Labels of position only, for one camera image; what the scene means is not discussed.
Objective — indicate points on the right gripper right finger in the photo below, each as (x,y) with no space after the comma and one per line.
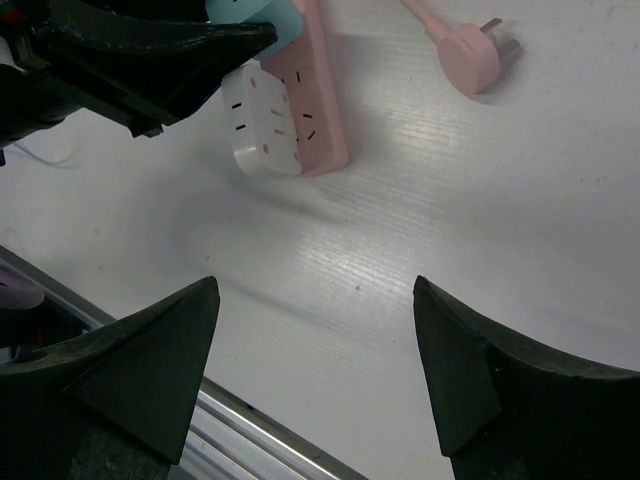
(506,406)

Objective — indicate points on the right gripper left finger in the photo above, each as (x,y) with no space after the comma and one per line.
(115,402)

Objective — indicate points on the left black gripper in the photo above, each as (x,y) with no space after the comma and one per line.
(142,64)

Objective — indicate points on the white plug adapter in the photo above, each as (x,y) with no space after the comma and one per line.
(262,129)

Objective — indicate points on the pink power strip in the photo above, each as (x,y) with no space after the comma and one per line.
(305,69)

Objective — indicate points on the aluminium frame rail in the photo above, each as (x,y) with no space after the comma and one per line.
(227,438)

